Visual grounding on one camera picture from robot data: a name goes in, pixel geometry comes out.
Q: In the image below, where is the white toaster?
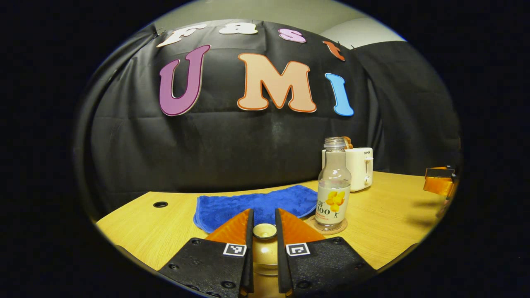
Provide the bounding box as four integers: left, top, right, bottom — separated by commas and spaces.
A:
322, 147, 374, 192

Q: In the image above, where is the clear water bottle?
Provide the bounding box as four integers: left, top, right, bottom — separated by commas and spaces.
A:
314, 137, 352, 231

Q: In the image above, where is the black backdrop cloth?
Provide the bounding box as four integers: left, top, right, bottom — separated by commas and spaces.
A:
75, 19, 462, 220

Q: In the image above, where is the blue towel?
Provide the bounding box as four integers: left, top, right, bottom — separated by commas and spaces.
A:
193, 185, 318, 233

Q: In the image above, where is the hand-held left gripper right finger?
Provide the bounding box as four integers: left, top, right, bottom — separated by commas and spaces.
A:
275, 208, 377, 298

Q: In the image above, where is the yellow teacup lid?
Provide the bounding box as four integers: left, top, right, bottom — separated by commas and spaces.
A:
252, 223, 279, 265

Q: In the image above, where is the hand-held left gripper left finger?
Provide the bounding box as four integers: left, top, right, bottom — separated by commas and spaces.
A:
157, 208, 254, 298

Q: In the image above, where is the round brown coaster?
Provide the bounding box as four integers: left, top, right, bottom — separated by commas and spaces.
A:
304, 215, 348, 236

